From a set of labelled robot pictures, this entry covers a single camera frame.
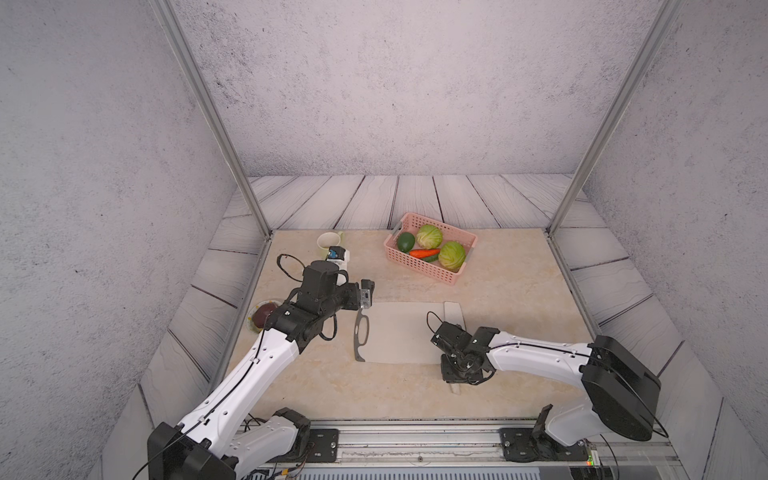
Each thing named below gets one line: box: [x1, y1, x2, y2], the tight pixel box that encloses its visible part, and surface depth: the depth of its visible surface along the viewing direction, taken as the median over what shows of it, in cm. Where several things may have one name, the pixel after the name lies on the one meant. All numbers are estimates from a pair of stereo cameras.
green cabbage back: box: [416, 224, 443, 250], surface depth 113 cm
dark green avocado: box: [397, 232, 415, 253], surface depth 116 cm
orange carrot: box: [409, 248, 441, 259], surface depth 113 cm
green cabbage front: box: [438, 241, 466, 272], surface depth 107 cm
